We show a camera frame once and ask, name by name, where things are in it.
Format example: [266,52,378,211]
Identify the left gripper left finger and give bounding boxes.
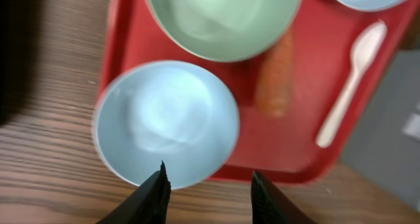
[97,162,171,224]

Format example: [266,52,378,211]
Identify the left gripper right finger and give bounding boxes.
[251,171,316,224]

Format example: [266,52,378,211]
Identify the light blue bowl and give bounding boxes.
[92,60,240,189]

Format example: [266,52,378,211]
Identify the orange carrot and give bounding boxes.
[254,27,294,118]

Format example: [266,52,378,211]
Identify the green bowl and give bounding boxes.
[146,0,302,62]

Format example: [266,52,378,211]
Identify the white plastic spoon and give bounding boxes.
[316,20,387,148]

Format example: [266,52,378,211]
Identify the grey dishwasher rack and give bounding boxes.
[341,49,419,211]

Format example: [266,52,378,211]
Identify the red serving tray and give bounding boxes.
[99,0,419,185]

